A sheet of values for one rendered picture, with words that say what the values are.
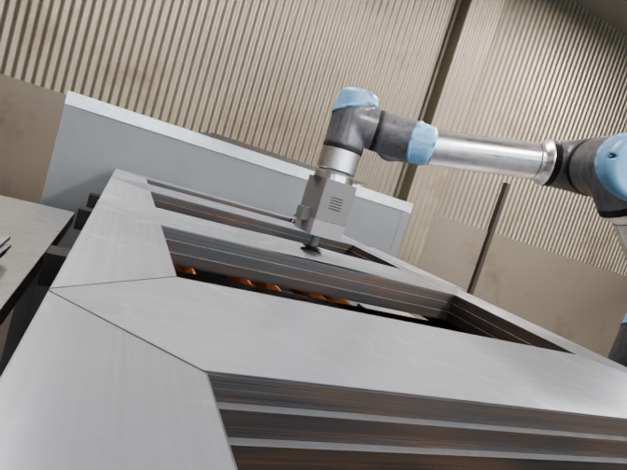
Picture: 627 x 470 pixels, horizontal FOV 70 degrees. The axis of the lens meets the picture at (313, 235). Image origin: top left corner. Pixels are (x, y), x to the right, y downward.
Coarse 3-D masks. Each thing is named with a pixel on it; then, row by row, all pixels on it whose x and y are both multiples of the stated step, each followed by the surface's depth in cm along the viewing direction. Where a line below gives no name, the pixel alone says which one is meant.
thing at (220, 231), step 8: (208, 224) 80; (216, 224) 84; (216, 232) 74; (224, 232) 76; (232, 232) 79; (240, 232) 82; (224, 240) 69; (232, 240) 71; (240, 240) 73; (248, 240) 76
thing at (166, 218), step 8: (160, 216) 72; (168, 216) 75; (176, 216) 78; (184, 216) 80; (192, 216) 84; (160, 224) 66; (168, 224) 67; (176, 224) 70; (184, 224) 72; (192, 224) 75; (200, 224) 77; (192, 232) 67; (200, 232) 69; (208, 232) 71
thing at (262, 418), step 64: (192, 192) 142; (192, 256) 66; (256, 256) 71; (448, 320) 86; (256, 384) 26; (256, 448) 25; (320, 448) 27; (384, 448) 29; (448, 448) 31; (512, 448) 34; (576, 448) 37
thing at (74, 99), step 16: (80, 96) 136; (96, 112) 138; (112, 112) 140; (128, 112) 141; (144, 128) 144; (160, 128) 146; (176, 128) 147; (208, 144) 152; (224, 144) 154; (256, 160) 159; (272, 160) 161; (304, 176) 167; (368, 192) 178; (400, 208) 185
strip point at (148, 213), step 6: (108, 204) 69; (114, 204) 70; (120, 204) 72; (126, 204) 74; (132, 204) 76; (126, 210) 68; (132, 210) 70; (138, 210) 72; (144, 210) 74; (150, 210) 76; (144, 216) 67; (150, 216) 69; (156, 216) 71; (156, 222) 66
